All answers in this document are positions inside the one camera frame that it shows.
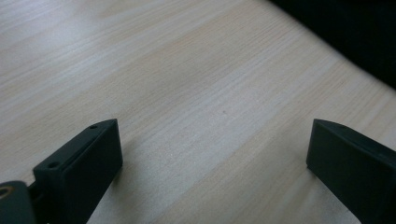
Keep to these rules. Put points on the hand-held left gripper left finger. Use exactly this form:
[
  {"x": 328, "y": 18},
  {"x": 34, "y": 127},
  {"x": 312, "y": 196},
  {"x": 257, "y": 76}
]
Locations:
[{"x": 77, "y": 174}]

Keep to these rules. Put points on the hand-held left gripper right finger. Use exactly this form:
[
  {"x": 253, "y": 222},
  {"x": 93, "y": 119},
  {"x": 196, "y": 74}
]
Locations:
[{"x": 355, "y": 171}]

